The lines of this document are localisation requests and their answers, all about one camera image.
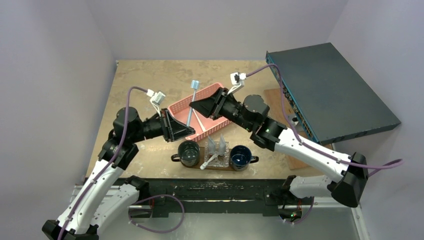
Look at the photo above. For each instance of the pink plastic basket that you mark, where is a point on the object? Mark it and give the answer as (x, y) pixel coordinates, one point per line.
(180, 110)

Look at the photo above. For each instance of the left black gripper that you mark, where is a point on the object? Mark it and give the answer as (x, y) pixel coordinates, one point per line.
(173, 129)

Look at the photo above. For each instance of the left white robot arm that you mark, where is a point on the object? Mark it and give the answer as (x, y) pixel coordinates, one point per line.
(92, 211)

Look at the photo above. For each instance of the black aluminium base frame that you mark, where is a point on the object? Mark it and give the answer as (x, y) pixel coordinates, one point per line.
(267, 197)

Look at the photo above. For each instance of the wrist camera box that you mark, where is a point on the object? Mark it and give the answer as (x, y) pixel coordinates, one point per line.
(156, 98)
(238, 82)

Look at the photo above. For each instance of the dark network switch box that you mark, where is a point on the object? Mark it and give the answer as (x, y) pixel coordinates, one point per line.
(331, 101)

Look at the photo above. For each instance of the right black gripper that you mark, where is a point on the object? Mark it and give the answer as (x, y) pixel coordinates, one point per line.
(218, 104)

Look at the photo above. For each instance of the oval wooden tray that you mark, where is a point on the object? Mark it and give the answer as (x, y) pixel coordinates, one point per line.
(213, 168)

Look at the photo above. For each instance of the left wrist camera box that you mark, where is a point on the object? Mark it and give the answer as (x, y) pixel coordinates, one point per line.
(156, 98)

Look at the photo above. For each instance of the wooden board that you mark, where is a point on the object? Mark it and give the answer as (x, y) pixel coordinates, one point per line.
(273, 99)

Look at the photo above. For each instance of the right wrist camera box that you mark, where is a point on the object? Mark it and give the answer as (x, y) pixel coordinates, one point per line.
(238, 82)

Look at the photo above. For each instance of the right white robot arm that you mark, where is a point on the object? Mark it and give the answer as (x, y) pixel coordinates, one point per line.
(344, 176)

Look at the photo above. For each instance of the white red-capped toothpaste tube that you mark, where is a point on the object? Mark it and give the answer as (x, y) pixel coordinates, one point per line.
(211, 146)

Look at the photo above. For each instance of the clear plastic holder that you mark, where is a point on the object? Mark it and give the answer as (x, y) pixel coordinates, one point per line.
(221, 161)

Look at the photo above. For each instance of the dark green enamel mug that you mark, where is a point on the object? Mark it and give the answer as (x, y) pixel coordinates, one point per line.
(188, 153)

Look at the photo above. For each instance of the blue enamel mug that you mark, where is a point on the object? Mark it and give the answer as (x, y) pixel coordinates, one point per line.
(240, 157)

